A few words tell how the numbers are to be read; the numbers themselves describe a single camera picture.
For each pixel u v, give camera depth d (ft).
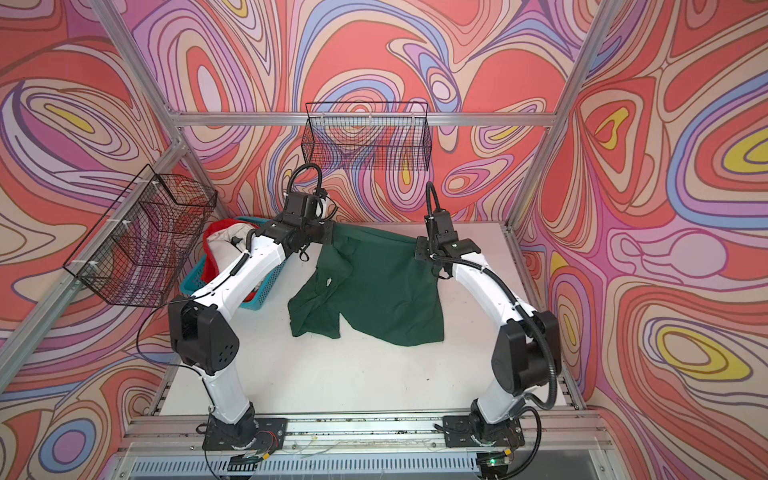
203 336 1.54
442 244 2.12
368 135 3.17
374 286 3.18
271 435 2.37
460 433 2.37
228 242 3.12
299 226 2.14
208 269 3.12
